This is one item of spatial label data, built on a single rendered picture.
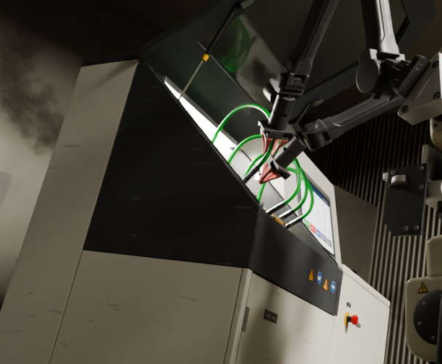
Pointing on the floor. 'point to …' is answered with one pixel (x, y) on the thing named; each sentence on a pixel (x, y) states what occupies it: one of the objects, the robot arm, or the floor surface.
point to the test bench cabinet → (153, 312)
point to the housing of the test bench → (62, 214)
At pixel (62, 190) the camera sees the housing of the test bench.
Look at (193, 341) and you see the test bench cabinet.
